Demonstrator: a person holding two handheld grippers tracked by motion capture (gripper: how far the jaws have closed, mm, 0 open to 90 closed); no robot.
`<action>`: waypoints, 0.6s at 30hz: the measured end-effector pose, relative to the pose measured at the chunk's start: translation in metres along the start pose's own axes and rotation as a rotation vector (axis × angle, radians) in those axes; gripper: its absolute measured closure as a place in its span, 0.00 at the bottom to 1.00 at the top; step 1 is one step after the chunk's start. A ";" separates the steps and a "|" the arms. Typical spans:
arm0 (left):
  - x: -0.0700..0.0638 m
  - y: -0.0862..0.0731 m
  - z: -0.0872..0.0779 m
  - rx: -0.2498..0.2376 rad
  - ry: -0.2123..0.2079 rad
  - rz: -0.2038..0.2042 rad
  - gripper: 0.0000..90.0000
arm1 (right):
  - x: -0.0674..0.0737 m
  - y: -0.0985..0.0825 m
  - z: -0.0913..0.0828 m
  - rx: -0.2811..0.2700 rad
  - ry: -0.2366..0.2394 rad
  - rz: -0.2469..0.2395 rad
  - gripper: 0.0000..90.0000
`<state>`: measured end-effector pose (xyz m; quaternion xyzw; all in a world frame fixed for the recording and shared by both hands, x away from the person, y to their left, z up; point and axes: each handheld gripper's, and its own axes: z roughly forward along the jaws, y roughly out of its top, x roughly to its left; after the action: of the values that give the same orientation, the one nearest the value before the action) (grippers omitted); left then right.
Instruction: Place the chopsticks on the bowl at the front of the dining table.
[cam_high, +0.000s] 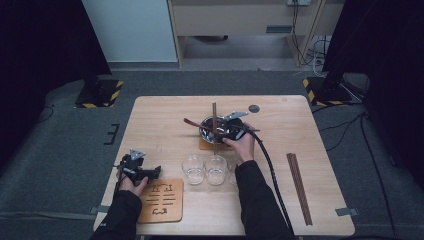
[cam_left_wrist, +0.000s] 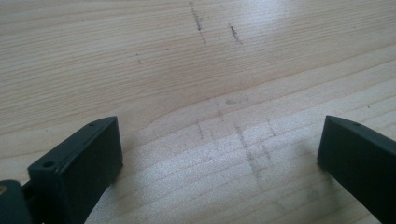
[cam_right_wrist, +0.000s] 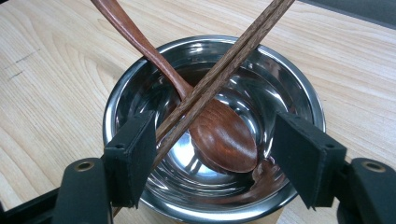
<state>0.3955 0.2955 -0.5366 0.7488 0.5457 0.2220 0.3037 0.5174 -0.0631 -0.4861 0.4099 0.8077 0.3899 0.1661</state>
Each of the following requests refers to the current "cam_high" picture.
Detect white cables on floor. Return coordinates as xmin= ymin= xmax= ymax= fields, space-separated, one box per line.
xmin=308 ymin=38 xmax=331 ymax=78

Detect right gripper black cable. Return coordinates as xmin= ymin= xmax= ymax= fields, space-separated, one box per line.
xmin=244 ymin=128 xmax=296 ymax=238

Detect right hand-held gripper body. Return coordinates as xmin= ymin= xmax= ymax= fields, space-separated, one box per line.
xmin=218 ymin=111 xmax=250 ymax=141

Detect steel bowl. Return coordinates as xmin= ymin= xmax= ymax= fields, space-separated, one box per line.
xmin=199 ymin=115 xmax=231 ymax=145

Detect person's right hand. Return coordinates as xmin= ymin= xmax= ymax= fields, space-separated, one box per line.
xmin=222 ymin=123 xmax=256 ymax=164

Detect thin black floor cable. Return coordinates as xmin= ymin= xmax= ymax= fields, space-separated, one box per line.
xmin=34 ymin=104 xmax=55 ymax=124

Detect hanging black cables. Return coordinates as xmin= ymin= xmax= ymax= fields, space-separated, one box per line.
xmin=290 ymin=3 xmax=311 ymax=66

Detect clear drinking glass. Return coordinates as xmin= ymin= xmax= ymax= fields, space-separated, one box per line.
xmin=181 ymin=154 xmax=205 ymax=186
xmin=204 ymin=155 xmax=228 ymax=186
xmin=227 ymin=160 xmax=238 ymax=186

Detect black stand with striped base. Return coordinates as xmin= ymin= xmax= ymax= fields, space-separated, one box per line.
xmin=74 ymin=63 xmax=124 ymax=109
xmin=302 ymin=71 xmax=355 ymax=108

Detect red-brown wooden spoon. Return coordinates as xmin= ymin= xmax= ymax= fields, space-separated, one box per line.
xmin=183 ymin=117 xmax=214 ymax=132

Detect white cabinet panel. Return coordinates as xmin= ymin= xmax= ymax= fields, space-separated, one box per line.
xmin=81 ymin=0 xmax=178 ymax=63

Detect dark curtain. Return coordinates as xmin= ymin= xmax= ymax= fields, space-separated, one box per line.
xmin=0 ymin=0 xmax=113 ymax=168
xmin=321 ymin=0 xmax=424 ymax=188

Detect thick black floor cable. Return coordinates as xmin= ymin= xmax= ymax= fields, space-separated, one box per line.
xmin=359 ymin=112 xmax=399 ymax=240

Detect cut-out wooden coaster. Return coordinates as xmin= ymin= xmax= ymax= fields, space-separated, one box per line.
xmin=198 ymin=138 xmax=234 ymax=152
xmin=137 ymin=178 xmax=185 ymax=224

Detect beige wooden cabinet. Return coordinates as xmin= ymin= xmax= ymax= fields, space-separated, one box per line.
xmin=166 ymin=0 xmax=346 ymax=68

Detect bundle of wooden chopsticks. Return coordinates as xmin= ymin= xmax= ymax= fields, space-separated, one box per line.
xmin=286 ymin=152 xmax=314 ymax=227

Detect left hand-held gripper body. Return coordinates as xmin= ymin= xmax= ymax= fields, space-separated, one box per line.
xmin=116 ymin=148 xmax=148 ymax=184

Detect person's left hand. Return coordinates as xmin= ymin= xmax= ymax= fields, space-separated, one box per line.
xmin=118 ymin=174 xmax=149 ymax=198

